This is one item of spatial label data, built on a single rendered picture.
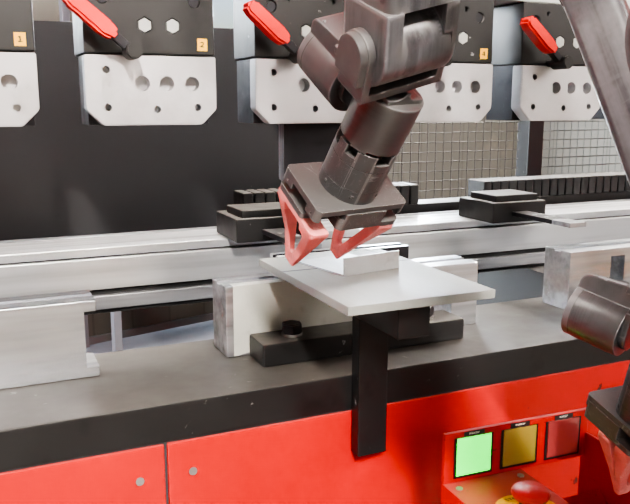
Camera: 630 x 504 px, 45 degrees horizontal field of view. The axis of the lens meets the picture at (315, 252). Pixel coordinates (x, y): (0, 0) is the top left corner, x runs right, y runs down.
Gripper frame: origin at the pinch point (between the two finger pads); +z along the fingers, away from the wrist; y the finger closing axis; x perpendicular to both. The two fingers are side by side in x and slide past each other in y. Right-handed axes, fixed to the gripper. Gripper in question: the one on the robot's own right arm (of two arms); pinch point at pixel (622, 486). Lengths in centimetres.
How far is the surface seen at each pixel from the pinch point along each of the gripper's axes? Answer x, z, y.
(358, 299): 24.9, -16.4, 17.2
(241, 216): 24, -7, 61
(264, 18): 29, -41, 42
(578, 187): -60, 0, 81
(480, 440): 10.7, 0.1, 10.9
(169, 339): -5, 134, 251
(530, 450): 3.7, 2.6, 10.2
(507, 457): 6.9, 2.8, 10.2
